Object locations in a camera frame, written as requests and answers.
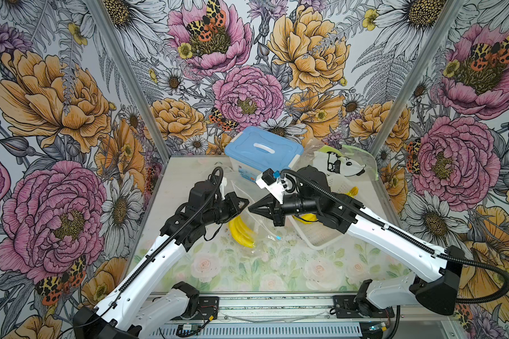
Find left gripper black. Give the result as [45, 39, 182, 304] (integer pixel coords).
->
[202, 192, 249, 225]

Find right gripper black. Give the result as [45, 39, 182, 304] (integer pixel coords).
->
[249, 190, 320, 227]

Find banana with white wrap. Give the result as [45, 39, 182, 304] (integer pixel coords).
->
[228, 216, 255, 249]

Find yellow banana bunch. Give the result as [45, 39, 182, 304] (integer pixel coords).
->
[346, 186, 359, 198]

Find panda zip-top bag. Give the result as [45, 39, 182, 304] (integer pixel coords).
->
[304, 140, 379, 182]

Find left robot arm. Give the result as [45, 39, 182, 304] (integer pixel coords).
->
[73, 167, 249, 338]

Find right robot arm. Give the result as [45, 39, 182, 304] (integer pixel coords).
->
[249, 166, 509, 317]

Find white plastic basket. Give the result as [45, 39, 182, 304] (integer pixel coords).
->
[288, 174, 374, 251]

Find blue lid storage box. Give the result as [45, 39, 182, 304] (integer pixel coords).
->
[225, 127, 304, 182]

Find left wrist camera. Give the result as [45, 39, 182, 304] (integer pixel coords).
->
[216, 177, 228, 201]

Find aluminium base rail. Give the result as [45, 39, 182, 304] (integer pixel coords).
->
[134, 292, 466, 338]

